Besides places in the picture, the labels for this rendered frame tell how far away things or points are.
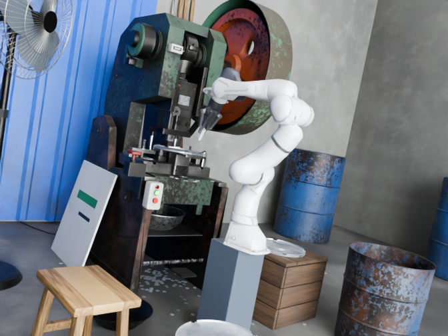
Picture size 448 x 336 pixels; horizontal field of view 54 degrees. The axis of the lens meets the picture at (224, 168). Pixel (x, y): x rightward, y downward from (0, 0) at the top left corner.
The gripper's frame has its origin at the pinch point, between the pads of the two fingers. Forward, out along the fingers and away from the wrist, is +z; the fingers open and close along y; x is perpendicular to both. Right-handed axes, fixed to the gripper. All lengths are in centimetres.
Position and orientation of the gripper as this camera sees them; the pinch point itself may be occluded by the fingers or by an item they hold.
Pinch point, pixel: (201, 133)
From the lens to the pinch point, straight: 235.1
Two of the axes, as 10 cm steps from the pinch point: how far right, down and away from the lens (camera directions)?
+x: -3.3, -5.7, 7.5
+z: -4.4, 8.0, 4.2
